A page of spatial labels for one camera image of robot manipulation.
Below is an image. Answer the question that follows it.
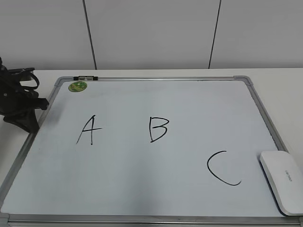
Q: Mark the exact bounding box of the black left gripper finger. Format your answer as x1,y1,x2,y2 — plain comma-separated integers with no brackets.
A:
3,110,39,133
33,98,49,110

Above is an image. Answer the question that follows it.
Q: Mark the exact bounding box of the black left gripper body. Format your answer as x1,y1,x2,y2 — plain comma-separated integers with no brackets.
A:
0,62,39,115

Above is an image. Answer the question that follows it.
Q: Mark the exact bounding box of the white rectangular board eraser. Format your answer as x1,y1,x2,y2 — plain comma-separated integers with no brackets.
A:
259,151,303,216

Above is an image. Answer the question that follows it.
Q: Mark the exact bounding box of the round green magnet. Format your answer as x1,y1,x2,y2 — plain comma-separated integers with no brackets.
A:
68,81,88,93

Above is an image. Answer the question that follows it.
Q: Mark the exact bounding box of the black silver marker clip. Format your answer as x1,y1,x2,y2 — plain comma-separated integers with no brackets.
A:
73,76,98,81

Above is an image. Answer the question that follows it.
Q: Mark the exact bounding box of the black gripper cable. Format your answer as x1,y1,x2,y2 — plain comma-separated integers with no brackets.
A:
19,70,40,91

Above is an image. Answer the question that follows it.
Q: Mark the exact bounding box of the white board with metal frame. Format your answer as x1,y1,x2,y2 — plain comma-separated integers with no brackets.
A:
0,76,303,226

